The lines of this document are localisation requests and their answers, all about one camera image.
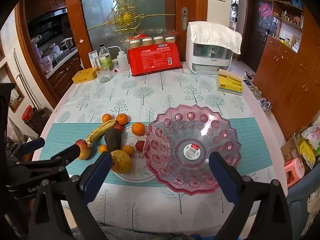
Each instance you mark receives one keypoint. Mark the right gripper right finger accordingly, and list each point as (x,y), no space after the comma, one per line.
(272,220)

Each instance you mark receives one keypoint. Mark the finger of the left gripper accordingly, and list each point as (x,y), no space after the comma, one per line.
(29,147)
(66,156)

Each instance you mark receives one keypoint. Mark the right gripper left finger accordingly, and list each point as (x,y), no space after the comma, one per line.
(83,189)

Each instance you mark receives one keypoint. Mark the red yellow apple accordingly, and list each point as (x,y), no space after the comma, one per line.
(85,151)

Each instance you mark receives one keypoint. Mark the spotted yellow banana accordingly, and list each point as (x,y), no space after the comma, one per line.
(99,131)

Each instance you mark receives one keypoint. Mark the yellow spotted pear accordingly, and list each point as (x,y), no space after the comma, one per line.
(121,162)

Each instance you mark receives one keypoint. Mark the dark avocado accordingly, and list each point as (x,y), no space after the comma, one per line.
(113,139)

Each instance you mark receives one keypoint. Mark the small tangerine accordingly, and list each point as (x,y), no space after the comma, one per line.
(103,148)
(130,150)

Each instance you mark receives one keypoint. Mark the small red plum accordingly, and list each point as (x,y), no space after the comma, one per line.
(139,145)

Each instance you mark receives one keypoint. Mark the large orange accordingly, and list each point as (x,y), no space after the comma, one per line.
(138,129)

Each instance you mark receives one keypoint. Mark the small red fruit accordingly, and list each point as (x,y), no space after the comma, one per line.
(119,127)

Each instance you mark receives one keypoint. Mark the blue chair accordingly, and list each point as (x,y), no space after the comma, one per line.
(297,198)

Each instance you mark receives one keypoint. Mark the tree pattern tablecloth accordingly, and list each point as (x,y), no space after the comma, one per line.
(136,200)

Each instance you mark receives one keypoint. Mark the pink plastic stool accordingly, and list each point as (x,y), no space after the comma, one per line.
(294,171)

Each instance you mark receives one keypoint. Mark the cardboard box with bags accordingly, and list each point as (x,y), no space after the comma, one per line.
(303,145)

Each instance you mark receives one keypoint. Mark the yellow flat box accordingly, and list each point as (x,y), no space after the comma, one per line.
(84,75)

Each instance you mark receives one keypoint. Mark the clear glass cup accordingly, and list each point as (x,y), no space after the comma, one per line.
(103,74)

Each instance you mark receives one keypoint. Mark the green label bottle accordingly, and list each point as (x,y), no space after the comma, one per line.
(105,57)

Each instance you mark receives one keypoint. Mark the small white carton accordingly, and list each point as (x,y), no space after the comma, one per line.
(94,59)

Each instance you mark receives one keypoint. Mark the pink plastic fruit bowl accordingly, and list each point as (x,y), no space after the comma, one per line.
(178,144)

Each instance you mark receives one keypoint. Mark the white squeeze bottle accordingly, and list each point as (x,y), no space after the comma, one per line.
(122,64)

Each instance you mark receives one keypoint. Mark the red snack package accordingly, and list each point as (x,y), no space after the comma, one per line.
(154,58)

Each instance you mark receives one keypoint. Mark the yellow tissue pack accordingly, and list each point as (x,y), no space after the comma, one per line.
(229,82)

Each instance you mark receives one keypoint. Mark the brown wooden cabinet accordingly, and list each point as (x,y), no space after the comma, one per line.
(288,74)

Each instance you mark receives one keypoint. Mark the jar pack behind package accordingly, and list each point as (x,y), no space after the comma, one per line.
(141,40)

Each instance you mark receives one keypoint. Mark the gold door ornament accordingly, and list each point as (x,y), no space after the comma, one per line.
(125,17)

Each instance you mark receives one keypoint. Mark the white countertop appliance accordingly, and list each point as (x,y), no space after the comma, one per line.
(206,59)

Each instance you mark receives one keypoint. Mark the white cloth cover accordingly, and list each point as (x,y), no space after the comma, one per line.
(214,34)

